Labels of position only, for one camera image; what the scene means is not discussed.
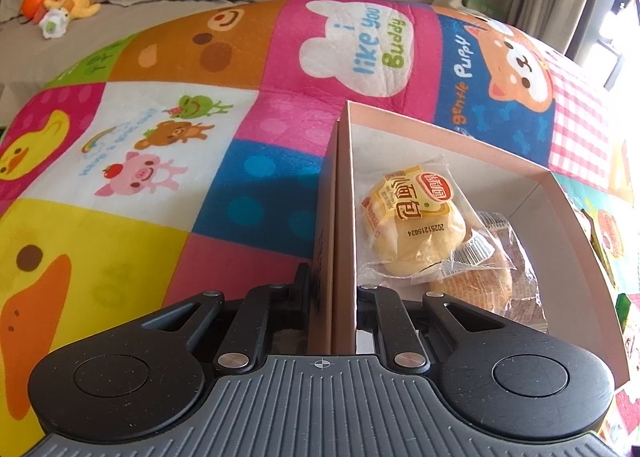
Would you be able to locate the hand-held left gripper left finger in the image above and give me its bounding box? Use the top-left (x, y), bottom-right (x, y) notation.
top-left (134, 264), bottom-right (312, 372)

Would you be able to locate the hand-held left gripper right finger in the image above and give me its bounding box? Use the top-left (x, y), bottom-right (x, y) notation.
top-left (357, 287), bottom-right (546, 373)

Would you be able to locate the pink cardboard box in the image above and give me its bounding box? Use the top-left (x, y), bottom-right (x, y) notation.
top-left (306, 100), bottom-right (632, 390)

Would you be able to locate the yellow label bun packet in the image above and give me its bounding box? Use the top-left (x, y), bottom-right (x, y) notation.
top-left (359, 163), bottom-right (483, 284)

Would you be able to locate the clear wrapped brown bun packet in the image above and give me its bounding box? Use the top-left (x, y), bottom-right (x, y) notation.
top-left (429, 211), bottom-right (548, 334)

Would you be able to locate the colourful cartoon play mat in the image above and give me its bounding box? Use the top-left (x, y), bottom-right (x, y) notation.
top-left (0, 0), bottom-right (640, 457)

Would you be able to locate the green packet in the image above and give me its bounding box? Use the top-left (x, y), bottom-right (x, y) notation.
top-left (462, 0), bottom-right (507, 22)

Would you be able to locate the window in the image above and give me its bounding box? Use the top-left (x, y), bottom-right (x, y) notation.
top-left (570, 0), bottom-right (640, 100)

